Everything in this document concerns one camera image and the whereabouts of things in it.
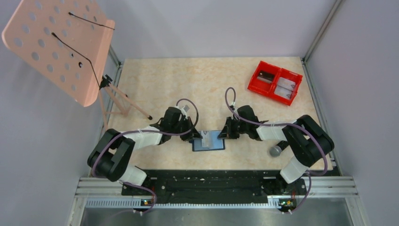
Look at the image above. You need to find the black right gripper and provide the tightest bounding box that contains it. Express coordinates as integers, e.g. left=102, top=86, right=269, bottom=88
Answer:
left=218, top=116, right=249, bottom=139

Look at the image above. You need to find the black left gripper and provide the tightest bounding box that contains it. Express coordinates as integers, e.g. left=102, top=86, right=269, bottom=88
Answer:
left=171, top=116, right=202, bottom=141

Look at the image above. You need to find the blue leather card holder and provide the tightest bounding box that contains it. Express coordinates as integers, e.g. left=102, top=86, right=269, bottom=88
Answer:
left=190, top=130, right=225, bottom=152

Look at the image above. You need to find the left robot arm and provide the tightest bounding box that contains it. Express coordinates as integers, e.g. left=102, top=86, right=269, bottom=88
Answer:
left=87, top=106, right=202, bottom=195

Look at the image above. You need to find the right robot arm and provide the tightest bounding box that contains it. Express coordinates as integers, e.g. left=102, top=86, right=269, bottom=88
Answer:
left=218, top=105, right=335, bottom=194

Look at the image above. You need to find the silver card in right bin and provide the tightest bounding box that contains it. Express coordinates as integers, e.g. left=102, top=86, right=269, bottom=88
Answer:
left=277, top=77, right=296, bottom=91

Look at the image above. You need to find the black microphone grey head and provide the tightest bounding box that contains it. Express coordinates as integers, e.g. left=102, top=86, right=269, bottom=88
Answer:
left=269, top=141, right=289, bottom=157

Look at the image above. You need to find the red double bin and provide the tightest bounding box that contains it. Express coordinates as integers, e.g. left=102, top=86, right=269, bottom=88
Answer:
left=247, top=61, right=303, bottom=106

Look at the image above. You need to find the pink music stand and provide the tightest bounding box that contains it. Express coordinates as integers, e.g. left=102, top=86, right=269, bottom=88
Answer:
left=1, top=0, right=153, bottom=129

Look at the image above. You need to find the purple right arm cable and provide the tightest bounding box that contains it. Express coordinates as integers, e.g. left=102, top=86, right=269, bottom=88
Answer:
left=225, top=87, right=328, bottom=214

